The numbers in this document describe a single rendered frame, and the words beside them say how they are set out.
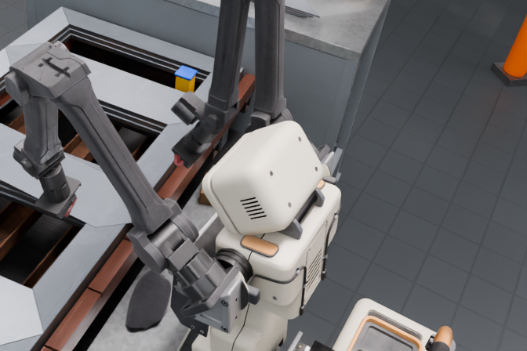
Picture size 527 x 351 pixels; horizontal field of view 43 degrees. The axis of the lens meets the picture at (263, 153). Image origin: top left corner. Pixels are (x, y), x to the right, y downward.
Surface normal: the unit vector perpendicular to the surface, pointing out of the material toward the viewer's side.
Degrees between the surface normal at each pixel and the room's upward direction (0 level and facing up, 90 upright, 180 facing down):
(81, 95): 61
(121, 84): 0
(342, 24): 0
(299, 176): 47
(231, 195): 90
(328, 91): 90
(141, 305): 0
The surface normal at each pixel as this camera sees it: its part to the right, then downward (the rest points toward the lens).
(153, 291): 0.01, -0.78
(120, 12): -0.34, 0.58
